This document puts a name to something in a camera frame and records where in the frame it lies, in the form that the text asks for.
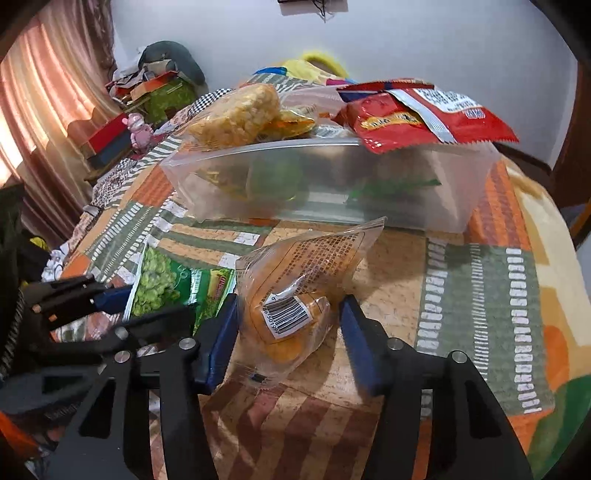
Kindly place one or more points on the orange window curtain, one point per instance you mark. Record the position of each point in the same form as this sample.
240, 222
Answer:
58, 59

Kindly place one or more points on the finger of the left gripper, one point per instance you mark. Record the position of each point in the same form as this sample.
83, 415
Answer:
70, 299
169, 323

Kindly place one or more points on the red gift box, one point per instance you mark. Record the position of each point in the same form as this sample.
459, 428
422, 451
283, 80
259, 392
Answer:
110, 142

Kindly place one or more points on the clear orange snack bag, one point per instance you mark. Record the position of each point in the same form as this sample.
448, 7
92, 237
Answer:
288, 294

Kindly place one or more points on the patchwork bed quilt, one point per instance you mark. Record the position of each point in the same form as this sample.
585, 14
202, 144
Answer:
509, 291

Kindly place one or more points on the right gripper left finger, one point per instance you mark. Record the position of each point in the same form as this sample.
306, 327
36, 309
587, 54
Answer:
108, 437

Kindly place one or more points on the small wall monitor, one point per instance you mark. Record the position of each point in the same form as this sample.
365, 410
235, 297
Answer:
317, 6

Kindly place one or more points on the yellow puffed snack bag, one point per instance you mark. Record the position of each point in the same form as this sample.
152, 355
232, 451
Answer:
235, 119

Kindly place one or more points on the green storage bag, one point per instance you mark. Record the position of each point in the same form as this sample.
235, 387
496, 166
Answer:
164, 102

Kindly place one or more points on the green pea snack bag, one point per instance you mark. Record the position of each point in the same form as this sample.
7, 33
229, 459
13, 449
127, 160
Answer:
161, 281

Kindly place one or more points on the red snack packet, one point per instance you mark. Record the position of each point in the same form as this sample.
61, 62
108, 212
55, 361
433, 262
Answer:
396, 114

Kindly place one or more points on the clear plastic storage box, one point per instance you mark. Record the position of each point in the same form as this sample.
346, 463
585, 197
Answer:
327, 175

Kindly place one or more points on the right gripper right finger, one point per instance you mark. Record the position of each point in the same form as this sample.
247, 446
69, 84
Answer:
471, 436

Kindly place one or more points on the pink plush toy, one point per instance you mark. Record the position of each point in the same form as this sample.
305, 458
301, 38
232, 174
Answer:
141, 133

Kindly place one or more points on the yellow foam tube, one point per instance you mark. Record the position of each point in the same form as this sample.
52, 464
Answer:
314, 66

